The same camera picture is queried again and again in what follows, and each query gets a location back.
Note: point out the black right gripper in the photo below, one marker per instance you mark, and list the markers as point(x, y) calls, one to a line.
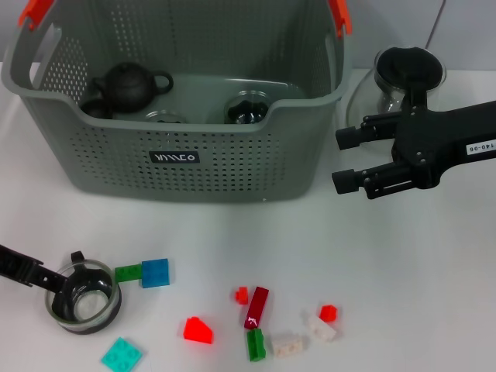
point(445, 139)

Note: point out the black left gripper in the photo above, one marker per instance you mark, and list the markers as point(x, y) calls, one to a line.
point(15, 265)

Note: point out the glass teacup black holder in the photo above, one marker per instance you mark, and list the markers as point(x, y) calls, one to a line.
point(164, 116)
point(248, 110)
point(89, 310)

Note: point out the grey perforated storage bin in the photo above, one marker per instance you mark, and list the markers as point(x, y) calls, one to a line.
point(213, 174)

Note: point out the green toy brick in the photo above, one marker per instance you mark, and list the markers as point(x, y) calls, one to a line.
point(255, 345)
point(128, 273)

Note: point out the teal flat toy plate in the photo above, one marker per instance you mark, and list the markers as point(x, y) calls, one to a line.
point(122, 354)

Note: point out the blue toy brick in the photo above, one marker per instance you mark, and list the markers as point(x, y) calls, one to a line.
point(155, 273)

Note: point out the glass teapot black lid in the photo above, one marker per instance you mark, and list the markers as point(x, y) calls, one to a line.
point(410, 66)

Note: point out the small red toy brick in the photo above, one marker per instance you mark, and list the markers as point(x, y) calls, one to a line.
point(328, 313)
point(242, 295)

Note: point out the red sloped toy brick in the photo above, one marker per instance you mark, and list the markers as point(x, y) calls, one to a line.
point(198, 329)

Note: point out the white toy brick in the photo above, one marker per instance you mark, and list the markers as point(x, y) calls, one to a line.
point(286, 344)
point(321, 326)

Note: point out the dark red long brick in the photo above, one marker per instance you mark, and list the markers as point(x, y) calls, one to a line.
point(257, 308)

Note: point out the black clay teapot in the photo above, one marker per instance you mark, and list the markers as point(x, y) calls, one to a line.
point(126, 87)

